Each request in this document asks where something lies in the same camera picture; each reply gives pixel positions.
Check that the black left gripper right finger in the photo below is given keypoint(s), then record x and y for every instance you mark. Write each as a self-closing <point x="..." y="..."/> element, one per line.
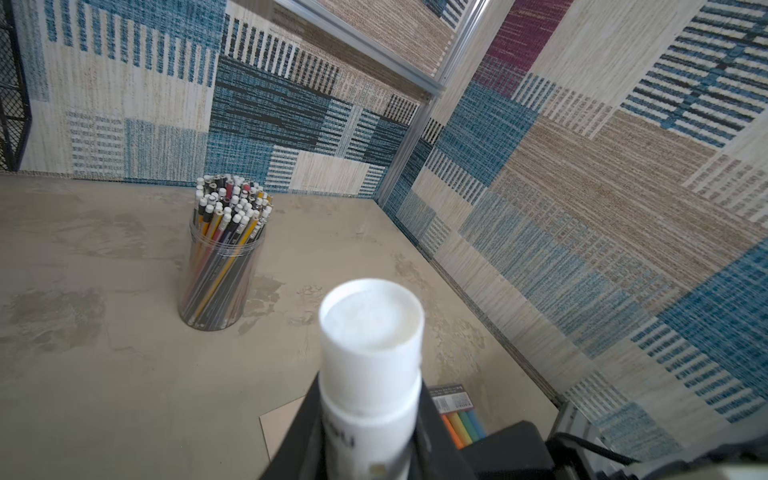
<point x="433" y="452"/>

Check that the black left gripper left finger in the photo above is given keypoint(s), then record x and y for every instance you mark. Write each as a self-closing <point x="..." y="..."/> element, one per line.
<point x="302" y="452"/>

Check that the white glue stick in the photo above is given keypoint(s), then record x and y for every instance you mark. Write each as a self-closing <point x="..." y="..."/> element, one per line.
<point x="370" y="378"/>

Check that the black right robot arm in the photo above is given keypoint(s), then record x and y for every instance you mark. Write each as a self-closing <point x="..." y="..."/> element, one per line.
<point x="573" y="450"/>

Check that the pack of coloured highlighters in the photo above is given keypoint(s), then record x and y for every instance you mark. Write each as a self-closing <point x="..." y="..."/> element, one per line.
<point x="458" y="414"/>

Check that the metal cup of pencils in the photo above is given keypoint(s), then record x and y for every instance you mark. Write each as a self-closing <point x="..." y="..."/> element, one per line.
<point x="227" y="229"/>

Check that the black wire shelf rack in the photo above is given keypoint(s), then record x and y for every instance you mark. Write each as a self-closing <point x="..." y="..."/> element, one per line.
<point x="16" y="115"/>

